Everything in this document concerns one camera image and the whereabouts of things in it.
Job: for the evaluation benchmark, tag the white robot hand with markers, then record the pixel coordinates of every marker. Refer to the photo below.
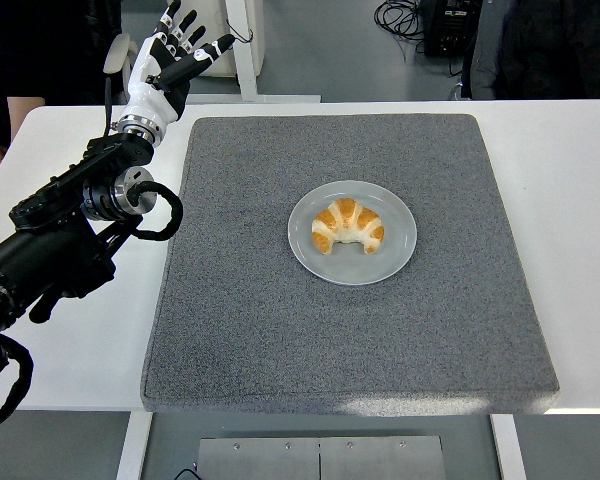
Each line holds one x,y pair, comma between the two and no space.
147,97

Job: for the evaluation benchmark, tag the croissant bread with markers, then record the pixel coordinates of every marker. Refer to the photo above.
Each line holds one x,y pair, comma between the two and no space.
347,220

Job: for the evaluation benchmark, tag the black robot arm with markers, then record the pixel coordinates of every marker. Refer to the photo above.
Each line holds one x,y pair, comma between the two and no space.
40,255

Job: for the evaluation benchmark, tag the grey round plate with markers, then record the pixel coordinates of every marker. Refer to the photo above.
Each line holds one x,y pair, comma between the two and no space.
350,270

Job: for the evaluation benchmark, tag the white chair armrest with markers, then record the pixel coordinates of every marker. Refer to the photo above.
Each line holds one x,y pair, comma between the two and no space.
117,52

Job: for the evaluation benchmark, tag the white cabinet panel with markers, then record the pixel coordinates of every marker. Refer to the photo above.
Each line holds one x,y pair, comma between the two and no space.
220,62

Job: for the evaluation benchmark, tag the grey felt mat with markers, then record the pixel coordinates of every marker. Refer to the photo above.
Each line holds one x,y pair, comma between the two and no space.
330,340

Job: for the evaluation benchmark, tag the black electronic box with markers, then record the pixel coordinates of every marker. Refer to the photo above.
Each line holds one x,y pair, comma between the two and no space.
450,30

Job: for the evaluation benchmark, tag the white table leg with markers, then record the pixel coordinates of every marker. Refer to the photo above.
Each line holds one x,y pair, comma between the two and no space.
510,445
132,445

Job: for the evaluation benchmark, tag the person in dark jacket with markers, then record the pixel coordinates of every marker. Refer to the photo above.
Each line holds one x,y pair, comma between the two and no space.
555,50

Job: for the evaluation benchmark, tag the white desk frame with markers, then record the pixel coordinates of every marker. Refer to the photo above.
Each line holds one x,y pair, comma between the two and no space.
247,75

